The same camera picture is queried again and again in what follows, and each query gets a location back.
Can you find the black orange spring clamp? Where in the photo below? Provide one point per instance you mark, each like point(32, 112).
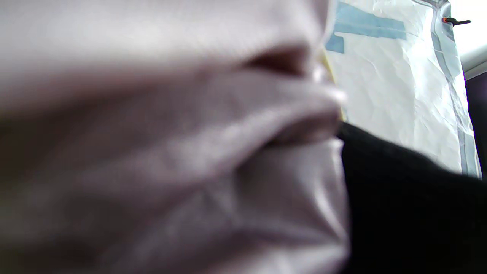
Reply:
point(454, 21)

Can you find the cream yellow cloth garment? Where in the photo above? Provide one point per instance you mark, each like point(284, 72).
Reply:
point(330, 72)

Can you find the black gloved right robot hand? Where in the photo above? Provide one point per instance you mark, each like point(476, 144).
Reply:
point(411, 213)

